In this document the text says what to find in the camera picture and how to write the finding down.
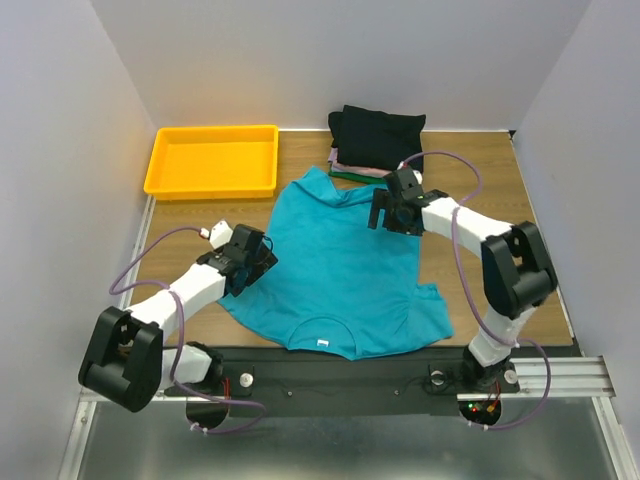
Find teal t shirt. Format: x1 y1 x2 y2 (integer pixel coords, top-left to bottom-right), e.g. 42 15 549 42
219 167 454 360

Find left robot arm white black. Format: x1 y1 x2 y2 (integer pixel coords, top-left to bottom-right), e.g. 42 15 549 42
78 221 277 412

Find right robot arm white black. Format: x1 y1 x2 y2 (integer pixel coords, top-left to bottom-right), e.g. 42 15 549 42
368 168 558 390

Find folded green t shirt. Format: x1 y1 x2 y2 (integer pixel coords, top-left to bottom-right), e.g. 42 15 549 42
328 170 385 185

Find folded pink t shirt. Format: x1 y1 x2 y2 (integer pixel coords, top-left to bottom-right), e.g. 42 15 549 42
331 161 390 178

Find folded black t shirt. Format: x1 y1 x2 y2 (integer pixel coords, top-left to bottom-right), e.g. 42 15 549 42
327 105 427 171

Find folded lavender t shirt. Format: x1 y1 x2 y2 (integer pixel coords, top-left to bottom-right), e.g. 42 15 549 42
327 148 338 164

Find yellow plastic tray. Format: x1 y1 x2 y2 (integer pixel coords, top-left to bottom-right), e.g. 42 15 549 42
143 125 279 201

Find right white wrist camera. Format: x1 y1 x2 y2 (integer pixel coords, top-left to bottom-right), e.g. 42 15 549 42
398 162 423 185

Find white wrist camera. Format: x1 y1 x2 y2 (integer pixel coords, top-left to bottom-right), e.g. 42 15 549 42
398 162 423 185
199 220 233 250

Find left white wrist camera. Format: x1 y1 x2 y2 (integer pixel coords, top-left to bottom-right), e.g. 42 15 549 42
199 220 233 250

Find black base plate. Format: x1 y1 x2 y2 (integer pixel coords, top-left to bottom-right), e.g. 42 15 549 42
102 344 584 419

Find aluminium frame rail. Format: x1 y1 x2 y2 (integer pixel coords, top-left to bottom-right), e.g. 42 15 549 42
57 194 174 480

